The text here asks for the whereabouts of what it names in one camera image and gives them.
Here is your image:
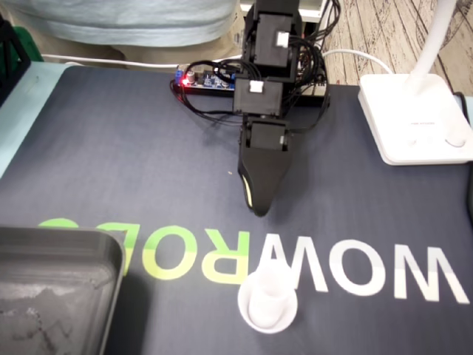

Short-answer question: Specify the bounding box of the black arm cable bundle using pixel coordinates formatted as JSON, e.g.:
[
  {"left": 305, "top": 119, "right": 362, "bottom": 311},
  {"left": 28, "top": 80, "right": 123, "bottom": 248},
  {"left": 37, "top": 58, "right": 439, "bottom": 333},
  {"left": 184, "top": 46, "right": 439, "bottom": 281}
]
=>
[{"left": 188, "top": 33, "right": 327, "bottom": 109}]

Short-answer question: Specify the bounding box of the black gripper servo cable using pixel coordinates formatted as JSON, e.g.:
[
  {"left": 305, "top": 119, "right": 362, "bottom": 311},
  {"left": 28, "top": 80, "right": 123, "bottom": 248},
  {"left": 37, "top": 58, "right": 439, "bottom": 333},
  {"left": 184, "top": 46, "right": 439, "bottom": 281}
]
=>
[{"left": 287, "top": 79, "right": 332, "bottom": 133}]

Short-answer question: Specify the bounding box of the white desk lamp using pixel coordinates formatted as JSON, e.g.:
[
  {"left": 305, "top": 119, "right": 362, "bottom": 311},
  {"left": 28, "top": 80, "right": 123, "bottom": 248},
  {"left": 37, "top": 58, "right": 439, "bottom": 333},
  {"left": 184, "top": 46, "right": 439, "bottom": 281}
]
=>
[{"left": 357, "top": 0, "right": 473, "bottom": 166}]

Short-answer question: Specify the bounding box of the green box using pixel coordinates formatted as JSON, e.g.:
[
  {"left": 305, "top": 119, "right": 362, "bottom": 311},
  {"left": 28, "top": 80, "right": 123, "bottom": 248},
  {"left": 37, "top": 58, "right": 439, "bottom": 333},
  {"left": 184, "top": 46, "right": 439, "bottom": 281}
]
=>
[{"left": 10, "top": 25, "right": 42, "bottom": 62}]

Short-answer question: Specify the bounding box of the black background cable bundle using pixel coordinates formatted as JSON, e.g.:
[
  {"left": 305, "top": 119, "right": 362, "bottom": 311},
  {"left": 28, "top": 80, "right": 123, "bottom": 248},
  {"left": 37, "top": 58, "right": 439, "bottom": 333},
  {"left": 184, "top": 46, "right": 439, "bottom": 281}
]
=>
[{"left": 304, "top": 0, "right": 341, "bottom": 42}]

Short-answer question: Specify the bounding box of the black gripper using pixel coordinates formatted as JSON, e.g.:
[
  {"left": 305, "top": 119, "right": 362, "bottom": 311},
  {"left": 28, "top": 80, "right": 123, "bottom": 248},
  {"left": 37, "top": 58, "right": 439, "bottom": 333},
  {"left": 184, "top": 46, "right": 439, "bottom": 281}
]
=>
[{"left": 238, "top": 118, "right": 293, "bottom": 218}]

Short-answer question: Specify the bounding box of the robot motor controller board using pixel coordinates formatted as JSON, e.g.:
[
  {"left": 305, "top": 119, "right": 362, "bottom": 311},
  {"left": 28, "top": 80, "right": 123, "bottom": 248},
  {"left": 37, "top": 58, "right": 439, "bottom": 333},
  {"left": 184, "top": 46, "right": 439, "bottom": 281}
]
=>
[{"left": 297, "top": 33, "right": 331, "bottom": 98}]

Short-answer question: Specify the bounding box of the black plastic tray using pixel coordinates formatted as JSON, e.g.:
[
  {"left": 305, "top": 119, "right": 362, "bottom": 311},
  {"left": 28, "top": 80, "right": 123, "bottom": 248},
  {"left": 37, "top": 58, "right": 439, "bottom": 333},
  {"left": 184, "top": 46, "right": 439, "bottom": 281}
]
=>
[{"left": 0, "top": 226, "right": 126, "bottom": 355}]

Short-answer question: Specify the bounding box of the red black power wire pair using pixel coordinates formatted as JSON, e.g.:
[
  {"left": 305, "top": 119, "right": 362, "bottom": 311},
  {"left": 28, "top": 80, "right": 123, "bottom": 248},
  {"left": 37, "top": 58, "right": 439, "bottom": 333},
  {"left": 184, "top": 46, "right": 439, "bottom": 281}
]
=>
[{"left": 170, "top": 78, "right": 245, "bottom": 125}]

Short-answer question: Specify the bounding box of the blue voltage converter board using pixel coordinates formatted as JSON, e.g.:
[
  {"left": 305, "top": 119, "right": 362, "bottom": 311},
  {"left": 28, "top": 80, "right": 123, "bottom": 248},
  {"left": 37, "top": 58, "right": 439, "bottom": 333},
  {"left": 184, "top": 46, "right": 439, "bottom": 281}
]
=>
[{"left": 174, "top": 63, "right": 237, "bottom": 92}]

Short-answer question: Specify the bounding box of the white lamp power cable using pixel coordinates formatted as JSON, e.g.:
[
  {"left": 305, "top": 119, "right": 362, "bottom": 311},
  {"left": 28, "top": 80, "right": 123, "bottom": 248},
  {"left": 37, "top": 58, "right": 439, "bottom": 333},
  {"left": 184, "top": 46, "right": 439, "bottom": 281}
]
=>
[{"left": 40, "top": 49, "right": 393, "bottom": 75}]

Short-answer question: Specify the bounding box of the dark grey WOWROBO mat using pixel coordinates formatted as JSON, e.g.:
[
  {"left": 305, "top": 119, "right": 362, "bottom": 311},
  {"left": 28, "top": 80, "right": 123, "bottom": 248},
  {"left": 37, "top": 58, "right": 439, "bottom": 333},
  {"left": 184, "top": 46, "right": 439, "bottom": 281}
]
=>
[{"left": 0, "top": 65, "right": 473, "bottom": 355}]

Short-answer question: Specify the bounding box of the white flanged plastic cylinder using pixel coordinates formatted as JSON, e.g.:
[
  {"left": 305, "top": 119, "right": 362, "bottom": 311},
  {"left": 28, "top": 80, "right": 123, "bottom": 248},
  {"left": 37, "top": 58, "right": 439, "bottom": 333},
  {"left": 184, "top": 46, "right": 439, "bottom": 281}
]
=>
[{"left": 238, "top": 266, "right": 299, "bottom": 334}]

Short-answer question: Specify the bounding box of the person in light blue shirt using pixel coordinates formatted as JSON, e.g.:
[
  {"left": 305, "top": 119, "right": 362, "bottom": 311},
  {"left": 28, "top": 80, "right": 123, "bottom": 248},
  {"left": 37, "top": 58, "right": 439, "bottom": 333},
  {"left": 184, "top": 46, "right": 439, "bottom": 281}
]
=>
[{"left": 9, "top": 0, "right": 245, "bottom": 63}]

